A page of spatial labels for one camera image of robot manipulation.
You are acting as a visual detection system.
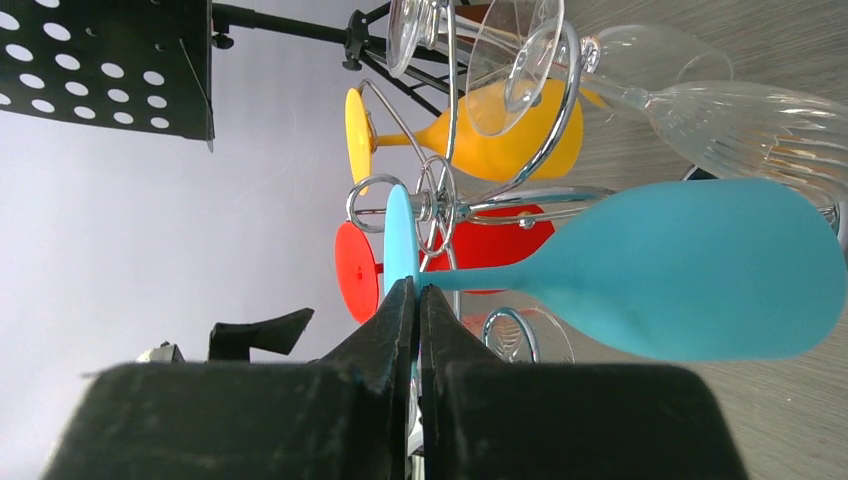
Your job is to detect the clear ribbed wine glass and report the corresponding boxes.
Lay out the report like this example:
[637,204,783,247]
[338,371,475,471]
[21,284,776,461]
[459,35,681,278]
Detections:
[466,1,847,207]

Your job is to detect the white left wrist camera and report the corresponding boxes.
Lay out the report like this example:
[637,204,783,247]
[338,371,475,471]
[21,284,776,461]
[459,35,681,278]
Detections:
[136,341,185,363]

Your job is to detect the blue wine glass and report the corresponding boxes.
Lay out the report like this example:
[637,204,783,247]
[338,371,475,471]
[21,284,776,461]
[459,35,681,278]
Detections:
[383,178,847,362]

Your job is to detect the chrome wine glass rack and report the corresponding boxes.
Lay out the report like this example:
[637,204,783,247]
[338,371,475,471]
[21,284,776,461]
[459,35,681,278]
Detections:
[344,0,848,480]

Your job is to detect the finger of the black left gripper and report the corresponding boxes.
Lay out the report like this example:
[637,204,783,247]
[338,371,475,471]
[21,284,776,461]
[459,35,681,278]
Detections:
[207,307,315,362]

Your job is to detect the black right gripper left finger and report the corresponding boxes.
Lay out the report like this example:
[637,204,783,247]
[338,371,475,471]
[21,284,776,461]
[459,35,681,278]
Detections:
[44,278,417,479]

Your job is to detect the yellow wine glass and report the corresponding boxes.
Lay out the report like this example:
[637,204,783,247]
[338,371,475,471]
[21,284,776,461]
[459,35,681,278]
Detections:
[345,79,584,183]

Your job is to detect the black music stand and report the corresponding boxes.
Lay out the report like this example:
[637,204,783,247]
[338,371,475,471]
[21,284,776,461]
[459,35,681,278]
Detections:
[0,0,465,154]

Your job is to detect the red wine glass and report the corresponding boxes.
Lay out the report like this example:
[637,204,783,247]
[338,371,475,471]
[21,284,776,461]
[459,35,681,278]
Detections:
[335,220,555,324]

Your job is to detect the clear wine glass rear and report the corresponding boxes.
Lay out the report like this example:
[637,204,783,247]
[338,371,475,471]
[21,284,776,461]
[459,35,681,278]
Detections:
[386,1,537,85]

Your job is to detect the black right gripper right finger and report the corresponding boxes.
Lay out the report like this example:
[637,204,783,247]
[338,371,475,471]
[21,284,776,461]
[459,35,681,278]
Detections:
[419,286,747,479]

